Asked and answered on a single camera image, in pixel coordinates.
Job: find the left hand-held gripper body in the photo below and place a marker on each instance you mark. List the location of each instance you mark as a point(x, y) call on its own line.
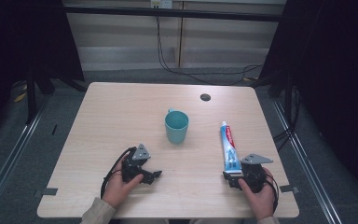
point(133, 165)

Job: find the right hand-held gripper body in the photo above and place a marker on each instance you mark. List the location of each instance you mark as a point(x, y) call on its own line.
point(254, 175)

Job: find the toothpaste tube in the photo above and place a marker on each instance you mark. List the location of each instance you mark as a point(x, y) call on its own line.
point(230, 149)

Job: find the teal cup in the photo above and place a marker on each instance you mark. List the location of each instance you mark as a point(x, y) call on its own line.
point(176, 132)

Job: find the person's right hand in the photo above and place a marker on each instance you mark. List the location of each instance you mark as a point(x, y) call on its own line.
point(262, 202)

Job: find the person's left hand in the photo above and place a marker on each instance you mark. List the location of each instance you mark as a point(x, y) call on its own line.
point(116, 188)

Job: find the black metal stand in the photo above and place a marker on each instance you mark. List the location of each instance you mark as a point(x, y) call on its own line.
point(31, 96)
point(288, 99)

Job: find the black curtain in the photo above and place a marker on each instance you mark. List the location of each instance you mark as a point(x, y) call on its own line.
point(332, 77)
point(21, 37)

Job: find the yellow floor scrap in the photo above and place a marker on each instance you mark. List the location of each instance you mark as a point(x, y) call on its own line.
point(20, 97)

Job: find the black horizontal bar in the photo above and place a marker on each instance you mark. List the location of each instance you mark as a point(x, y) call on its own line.
point(167, 13)

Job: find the metal floor rail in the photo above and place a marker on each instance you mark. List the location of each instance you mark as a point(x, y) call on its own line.
point(307, 165)
point(9, 158)

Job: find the wall power outlet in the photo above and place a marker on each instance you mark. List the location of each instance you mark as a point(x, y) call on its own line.
point(161, 3)

